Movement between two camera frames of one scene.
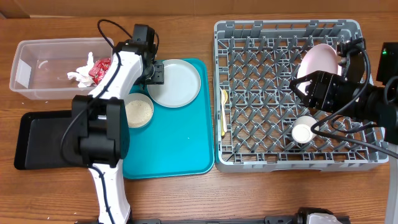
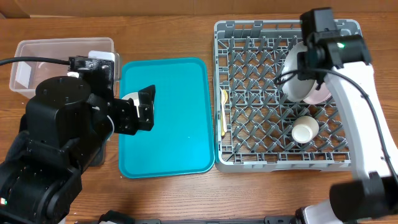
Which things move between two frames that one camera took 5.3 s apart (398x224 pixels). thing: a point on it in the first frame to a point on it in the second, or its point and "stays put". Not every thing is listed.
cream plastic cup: (301, 130) stays put
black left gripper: (158, 75) to (128, 124)
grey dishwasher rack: (255, 108) stays put
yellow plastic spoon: (224, 97) stays put
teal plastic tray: (179, 142) stays put
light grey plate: (181, 85) to (296, 90)
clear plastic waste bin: (40, 67) stays put
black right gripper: (325, 99) to (309, 76)
